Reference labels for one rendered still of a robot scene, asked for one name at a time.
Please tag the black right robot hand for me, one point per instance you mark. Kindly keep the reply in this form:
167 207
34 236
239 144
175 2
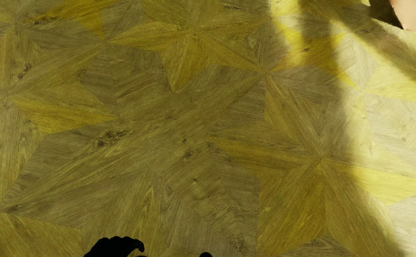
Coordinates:
205 255

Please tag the light pink rounded furniture piece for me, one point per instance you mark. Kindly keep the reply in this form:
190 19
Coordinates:
413 13

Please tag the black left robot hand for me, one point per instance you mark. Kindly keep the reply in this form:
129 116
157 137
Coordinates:
113 248

